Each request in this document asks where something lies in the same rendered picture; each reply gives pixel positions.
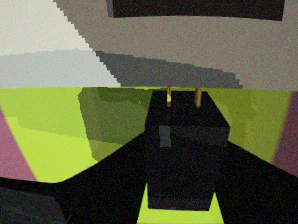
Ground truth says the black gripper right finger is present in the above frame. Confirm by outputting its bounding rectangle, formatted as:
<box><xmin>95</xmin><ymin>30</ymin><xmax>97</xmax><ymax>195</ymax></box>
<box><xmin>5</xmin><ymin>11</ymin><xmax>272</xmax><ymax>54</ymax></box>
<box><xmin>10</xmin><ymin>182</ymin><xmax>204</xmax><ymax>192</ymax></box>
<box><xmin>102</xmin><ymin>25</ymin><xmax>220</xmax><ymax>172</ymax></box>
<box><xmin>214</xmin><ymin>140</ymin><xmax>298</xmax><ymax>224</ymax></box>

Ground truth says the black two-prong plug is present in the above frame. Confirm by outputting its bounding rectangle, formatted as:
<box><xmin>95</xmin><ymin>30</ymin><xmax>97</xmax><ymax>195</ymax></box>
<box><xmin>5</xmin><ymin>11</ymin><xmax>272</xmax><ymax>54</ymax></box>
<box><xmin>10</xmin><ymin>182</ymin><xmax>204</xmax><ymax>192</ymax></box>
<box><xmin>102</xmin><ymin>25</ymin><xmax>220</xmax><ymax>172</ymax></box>
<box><xmin>145</xmin><ymin>87</ymin><xmax>230</xmax><ymax>212</ymax></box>

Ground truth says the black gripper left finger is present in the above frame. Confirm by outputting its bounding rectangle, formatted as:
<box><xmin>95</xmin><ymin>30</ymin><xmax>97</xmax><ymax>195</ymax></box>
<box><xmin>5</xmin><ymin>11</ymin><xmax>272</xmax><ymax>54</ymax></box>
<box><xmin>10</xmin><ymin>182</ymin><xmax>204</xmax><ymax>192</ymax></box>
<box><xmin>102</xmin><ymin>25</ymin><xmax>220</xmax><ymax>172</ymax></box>
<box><xmin>0</xmin><ymin>131</ymin><xmax>146</xmax><ymax>224</ymax></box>

